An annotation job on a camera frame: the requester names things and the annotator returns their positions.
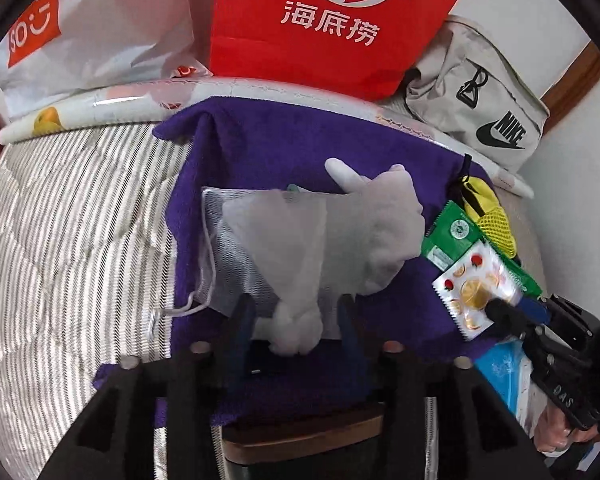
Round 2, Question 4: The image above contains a white plush toy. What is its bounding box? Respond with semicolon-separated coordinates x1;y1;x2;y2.
325;157;427;297

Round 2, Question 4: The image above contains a striped bed mattress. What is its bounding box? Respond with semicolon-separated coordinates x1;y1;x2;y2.
0;120;551;480

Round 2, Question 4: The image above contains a red paper bag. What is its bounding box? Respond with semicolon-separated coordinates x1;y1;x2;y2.
209;0;483;102

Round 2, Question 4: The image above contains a fruit print packet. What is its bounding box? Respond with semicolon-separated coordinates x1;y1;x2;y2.
431;240;523;343

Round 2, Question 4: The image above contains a purple towel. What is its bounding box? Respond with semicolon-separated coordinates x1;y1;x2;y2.
92;96;518;426

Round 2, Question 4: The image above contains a person's right hand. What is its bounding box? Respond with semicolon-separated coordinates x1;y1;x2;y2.
534;399;600;457

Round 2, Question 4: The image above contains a blue packet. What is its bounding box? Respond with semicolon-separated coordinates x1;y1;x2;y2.
475;342;551;441

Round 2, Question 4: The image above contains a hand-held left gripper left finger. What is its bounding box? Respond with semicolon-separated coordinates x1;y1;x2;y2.
35;295;258;480

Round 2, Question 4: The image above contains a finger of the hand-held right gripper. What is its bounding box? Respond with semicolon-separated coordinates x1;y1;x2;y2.
517;296;554;327
486;300;542;344

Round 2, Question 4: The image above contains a white plastic bag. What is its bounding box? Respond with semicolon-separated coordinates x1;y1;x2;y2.
0;0;213;121

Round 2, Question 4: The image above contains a white patterned roll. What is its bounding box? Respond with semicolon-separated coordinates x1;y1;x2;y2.
0;76;535;198

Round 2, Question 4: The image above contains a yellow mesh pouch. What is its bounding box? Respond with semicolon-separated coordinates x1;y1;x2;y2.
460;155;518;256

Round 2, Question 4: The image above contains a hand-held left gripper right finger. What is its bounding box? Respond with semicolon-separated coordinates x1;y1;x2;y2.
337;292;556;480

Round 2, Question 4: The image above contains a white mesh drawstring bag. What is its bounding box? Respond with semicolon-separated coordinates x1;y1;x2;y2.
149;185;361;357

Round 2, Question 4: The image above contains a green packet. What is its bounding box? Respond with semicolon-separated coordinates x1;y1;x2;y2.
421;200;542;297

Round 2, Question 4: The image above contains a grey sling bag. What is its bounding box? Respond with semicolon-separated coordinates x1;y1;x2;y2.
405;15;551;173

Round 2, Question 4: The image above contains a wooden headboard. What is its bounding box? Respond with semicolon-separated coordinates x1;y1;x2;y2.
539;40;600;121

